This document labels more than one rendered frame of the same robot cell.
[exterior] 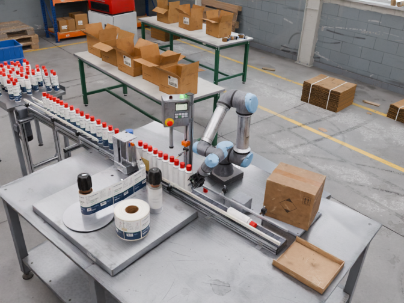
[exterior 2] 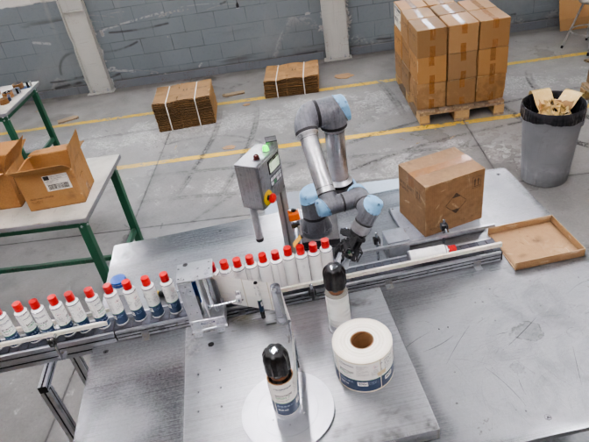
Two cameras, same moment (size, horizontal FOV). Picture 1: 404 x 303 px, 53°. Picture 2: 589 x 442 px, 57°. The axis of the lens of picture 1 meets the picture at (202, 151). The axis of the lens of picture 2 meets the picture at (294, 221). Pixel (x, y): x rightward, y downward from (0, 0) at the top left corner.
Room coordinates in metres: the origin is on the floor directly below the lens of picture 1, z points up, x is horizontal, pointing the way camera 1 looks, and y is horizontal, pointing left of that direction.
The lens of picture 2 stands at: (1.01, 1.35, 2.41)
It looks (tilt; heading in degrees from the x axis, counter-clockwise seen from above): 35 degrees down; 317
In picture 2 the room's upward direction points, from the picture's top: 10 degrees counter-clockwise
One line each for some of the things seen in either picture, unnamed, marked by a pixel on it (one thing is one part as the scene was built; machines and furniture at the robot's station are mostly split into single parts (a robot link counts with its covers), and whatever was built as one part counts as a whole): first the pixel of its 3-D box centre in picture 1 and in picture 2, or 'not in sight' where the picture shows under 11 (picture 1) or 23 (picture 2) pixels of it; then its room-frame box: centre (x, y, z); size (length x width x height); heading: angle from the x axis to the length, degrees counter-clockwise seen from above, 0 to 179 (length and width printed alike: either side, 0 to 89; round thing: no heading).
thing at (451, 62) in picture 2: not in sight; (445, 53); (3.64, -3.55, 0.45); 1.20 x 0.84 x 0.89; 134
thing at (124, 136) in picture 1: (124, 136); (194, 271); (2.46, 0.54, 1.14); 0.14 x 0.11 x 0.01; 50
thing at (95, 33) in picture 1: (100, 39); not in sight; (5.51, 1.45, 0.97); 0.45 x 0.40 x 0.37; 134
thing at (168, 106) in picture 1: (175, 110); (260, 176); (2.40, 0.18, 1.38); 0.17 x 0.10 x 0.19; 105
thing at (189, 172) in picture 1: (188, 178); (327, 259); (2.21, 0.08, 0.98); 0.05 x 0.05 x 0.20
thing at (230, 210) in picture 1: (241, 217); (431, 253); (1.92, -0.26, 0.91); 0.20 x 0.05 x 0.05; 48
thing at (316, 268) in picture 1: (308, 263); (534, 241); (1.62, -0.61, 0.85); 0.30 x 0.26 x 0.04; 50
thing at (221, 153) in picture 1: (216, 154); (356, 198); (2.17, -0.09, 1.20); 0.11 x 0.11 x 0.08; 56
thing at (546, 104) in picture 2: not in sight; (557, 114); (2.21, -2.56, 0.50); 0.42 x 0.41 x 0.28; 42
